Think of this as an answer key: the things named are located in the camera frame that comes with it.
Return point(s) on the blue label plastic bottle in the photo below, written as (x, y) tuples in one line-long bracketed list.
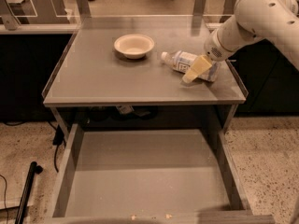
[(181, 61)]

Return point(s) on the grey desk at right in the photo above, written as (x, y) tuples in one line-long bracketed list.
[(230, 0)]

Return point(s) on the black pole on floor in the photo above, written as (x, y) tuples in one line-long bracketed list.
[(34, 169)]

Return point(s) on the grey cabinet table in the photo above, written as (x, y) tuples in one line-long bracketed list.
[(92, 73)]

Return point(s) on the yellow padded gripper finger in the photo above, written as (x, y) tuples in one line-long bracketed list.
[(197, 68)]

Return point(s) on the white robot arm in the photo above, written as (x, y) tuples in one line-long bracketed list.
[(252, 21)]

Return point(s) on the grey desk at left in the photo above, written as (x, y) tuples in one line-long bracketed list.
[(39, 11)]

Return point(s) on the grey desk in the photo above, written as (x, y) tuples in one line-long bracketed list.
[(39, 11), (230, 0)]

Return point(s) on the cream paper bowl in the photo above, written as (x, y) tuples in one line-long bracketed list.
[(134, 46)]

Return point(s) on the grey open top drawer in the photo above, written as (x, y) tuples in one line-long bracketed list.
[(149, 177)]

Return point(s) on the clear acrylic barrier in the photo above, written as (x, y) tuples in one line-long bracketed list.
[(213, 11)]

